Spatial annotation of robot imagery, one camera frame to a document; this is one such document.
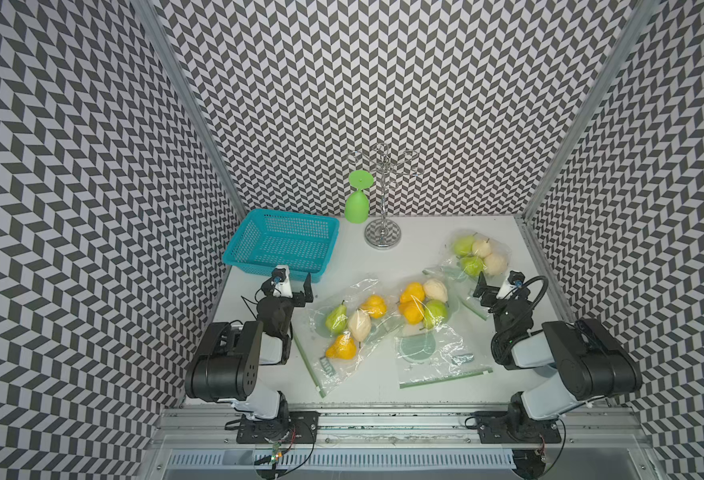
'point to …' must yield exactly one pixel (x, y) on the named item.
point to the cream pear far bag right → (495, 264)
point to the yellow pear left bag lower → (343, 348)
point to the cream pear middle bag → (435, 290)
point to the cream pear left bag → (360, 324)
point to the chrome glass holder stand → (384, 233)
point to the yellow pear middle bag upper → (414, 292)
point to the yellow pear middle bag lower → (413, 311)
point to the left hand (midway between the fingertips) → (294, 273)
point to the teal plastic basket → (264, 240)
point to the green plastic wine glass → (356, 204)
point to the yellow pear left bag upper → (376, 306)
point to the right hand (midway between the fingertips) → (496, 278)
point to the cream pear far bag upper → (482, 248)
